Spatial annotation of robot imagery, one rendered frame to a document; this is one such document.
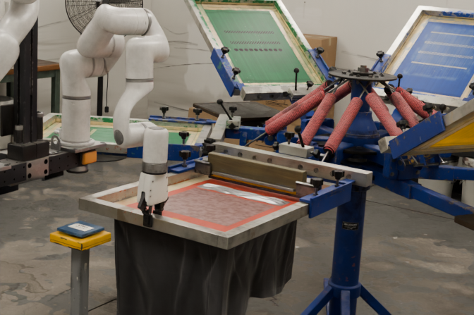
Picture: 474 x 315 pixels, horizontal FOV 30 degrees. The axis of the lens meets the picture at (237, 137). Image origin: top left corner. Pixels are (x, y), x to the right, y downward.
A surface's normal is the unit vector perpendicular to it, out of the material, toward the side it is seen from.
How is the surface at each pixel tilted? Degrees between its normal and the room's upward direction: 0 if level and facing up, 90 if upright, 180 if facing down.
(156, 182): 91
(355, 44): 90
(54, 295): 0
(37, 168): 90
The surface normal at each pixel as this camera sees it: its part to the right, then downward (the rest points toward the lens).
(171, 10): -0.54, 0.14
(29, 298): 0.06, -0.98
